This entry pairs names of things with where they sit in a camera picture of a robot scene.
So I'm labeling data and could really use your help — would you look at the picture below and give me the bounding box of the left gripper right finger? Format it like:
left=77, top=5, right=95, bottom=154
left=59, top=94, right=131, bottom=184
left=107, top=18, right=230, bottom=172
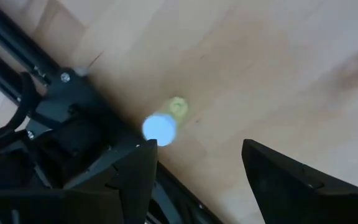
left=241, top=138, right=358, bottom=224

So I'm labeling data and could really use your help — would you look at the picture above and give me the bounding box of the yellow medicine bottle white cap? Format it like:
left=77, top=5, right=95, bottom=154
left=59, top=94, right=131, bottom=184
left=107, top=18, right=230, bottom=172
left=141, top=96, right=189, bottom=147

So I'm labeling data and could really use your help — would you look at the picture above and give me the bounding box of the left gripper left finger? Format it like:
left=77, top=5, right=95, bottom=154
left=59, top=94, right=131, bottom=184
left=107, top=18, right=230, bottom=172
left=63, top=139, right=158, bottom=224

